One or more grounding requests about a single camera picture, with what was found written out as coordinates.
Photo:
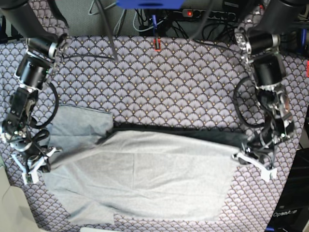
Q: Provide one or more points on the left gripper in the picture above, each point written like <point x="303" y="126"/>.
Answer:
<point x="264" y="144"/>

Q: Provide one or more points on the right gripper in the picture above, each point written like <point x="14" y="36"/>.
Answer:
<point x="25" y="140"/>

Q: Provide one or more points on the light grey T-shirt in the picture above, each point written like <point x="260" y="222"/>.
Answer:
<point x="137" y="172"/>

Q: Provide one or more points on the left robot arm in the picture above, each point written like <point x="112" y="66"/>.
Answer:
<point x="261" y="55"/>

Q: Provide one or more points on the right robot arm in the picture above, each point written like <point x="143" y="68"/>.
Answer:
<point x="39" y="59"/>

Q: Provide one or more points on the black OpenArm box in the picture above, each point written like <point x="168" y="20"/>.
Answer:
<point x="292" y="211"/>

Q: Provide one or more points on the fan-patterned table cloth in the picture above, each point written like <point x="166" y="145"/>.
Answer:
<point x="185" y="85"/>

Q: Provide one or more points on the red table clamp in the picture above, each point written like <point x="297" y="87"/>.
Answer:
<point x="157" y="44"/>

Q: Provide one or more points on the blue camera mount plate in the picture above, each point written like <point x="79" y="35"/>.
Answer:
<point x="150" y="4"/>

